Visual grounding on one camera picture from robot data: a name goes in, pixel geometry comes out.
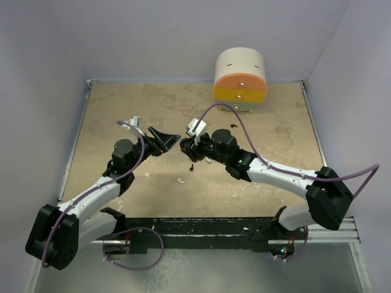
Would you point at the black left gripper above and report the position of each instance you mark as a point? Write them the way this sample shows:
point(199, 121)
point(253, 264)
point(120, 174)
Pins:
point(160, 143)

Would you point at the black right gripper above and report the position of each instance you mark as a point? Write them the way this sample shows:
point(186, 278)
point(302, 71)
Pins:
point(195, 152)

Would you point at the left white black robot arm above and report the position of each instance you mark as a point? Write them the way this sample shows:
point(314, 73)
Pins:
point(60, 231)

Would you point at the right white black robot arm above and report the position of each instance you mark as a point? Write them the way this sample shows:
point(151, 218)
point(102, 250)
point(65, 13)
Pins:
point(245, 165)

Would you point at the white round drawer cabinet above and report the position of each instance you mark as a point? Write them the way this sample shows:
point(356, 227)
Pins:
point(239, 79)

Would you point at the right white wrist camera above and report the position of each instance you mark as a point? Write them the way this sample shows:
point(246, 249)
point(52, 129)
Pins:
point(196, 128)

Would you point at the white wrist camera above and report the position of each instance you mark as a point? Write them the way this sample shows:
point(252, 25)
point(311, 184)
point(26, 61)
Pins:
point(134, 124)
point(196, 128)

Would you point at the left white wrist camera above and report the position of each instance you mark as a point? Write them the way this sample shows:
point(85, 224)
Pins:
point(134, 124)

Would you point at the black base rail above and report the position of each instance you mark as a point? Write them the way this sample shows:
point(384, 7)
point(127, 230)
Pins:
point(257, 234)

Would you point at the aluminium frame rail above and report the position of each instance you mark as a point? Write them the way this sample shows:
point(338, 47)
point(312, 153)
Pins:
point(329, 199)

